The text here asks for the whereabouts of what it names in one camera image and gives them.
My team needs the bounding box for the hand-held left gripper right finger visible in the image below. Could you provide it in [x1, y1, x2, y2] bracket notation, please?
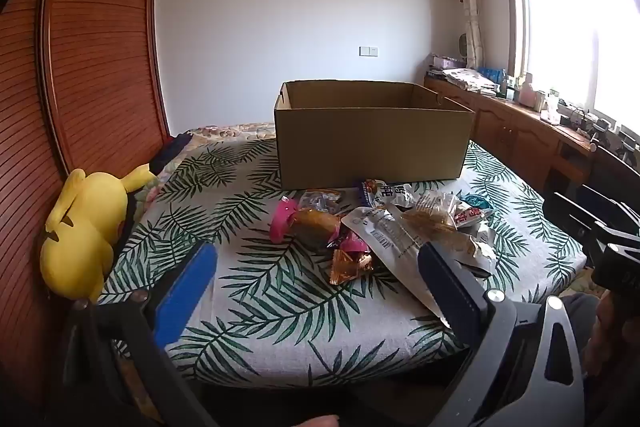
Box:
[417, 243, 586, 427]

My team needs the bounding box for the floral blanket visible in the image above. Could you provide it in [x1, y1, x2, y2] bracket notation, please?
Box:
[135, 122, 278, 202]

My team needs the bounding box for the wooden slatted wardrobe door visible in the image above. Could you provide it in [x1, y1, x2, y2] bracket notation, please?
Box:
[0, 0, 173, 427]

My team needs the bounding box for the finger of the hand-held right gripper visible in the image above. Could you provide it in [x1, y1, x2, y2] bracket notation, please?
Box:
[582, 222, 640, 258]
[542, 184, 640, 228]

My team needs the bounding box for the blue white snack packet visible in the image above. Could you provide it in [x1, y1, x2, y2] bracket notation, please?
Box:
[357, 179, 416, 208]

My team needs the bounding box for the large silver white packet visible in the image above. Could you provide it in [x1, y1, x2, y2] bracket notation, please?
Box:
[341, 206, 493, 330]

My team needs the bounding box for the folded printed cloth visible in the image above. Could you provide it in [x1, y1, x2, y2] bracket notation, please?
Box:
[442, 68, 501, 94]

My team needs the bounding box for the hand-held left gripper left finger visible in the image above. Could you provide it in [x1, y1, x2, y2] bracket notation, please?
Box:
[65, 241, 221, 427]

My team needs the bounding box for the small pink snack packet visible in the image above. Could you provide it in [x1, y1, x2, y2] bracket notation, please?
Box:
[327, 229, 371, 256]

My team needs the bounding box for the gold foil snack packet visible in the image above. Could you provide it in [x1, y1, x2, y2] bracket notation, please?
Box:
[329, 247, 375, 286]

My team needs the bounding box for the wooden framed window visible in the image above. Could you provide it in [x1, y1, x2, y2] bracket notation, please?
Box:
[500, 0, 640, 132]

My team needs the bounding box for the clear bread packet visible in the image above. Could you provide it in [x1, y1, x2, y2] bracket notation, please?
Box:
[400, 192, 476, 255]

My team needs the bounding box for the pink-ended bread packet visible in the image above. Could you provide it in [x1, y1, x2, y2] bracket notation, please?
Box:
[270, 194, 346, 250]

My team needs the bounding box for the long wooden cabinet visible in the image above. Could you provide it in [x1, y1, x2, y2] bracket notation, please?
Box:
[424, 74, 601, 208]

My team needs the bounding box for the brown cardboard box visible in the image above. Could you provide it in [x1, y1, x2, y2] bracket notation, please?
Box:
[274, 80, 476, 190]

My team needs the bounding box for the leaf print bed sheet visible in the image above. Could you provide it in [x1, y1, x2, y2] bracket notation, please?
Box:
[97, 139, 588, 390]

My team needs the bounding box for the yellow plush toy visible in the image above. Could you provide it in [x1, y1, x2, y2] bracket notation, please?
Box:
[40, 164, 156, 303]

